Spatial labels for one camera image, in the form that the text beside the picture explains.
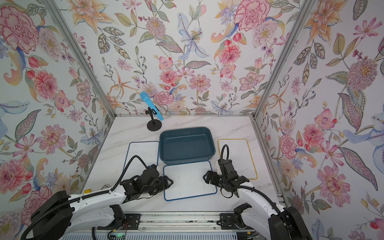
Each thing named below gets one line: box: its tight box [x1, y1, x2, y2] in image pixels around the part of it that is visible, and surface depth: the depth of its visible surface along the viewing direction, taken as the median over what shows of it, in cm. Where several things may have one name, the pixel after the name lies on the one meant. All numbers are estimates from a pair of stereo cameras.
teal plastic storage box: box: [159, 127, 216, 165], surface depth 105 cm
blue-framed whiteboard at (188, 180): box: [163, 160, 218, 201], surface depth 91 cm
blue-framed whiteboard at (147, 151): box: [122, 141, 160, 182], surface depth 103 cm
